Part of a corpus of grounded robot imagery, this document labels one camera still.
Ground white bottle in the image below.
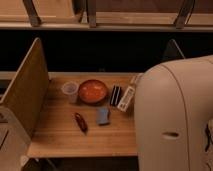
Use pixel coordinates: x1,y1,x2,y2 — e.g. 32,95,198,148
117,73,142,112

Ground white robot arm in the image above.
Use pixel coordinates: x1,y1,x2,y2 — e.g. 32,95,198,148
134,55,213,171

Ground orange bowl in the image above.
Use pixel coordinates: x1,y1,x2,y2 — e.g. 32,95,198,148
78,79,108,104

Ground black striped box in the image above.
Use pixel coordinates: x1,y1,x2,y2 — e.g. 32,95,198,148
110,86,122,106

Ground blue sponge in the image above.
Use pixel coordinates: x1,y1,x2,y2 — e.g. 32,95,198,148
97,107,110,125

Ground right dark side panel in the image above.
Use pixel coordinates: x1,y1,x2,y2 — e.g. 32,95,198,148
162,39,185,62

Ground left wooden side panel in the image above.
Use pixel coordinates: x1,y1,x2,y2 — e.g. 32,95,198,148
0,38,49,141

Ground black cables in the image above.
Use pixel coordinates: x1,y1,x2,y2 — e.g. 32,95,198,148
203,119,213,171

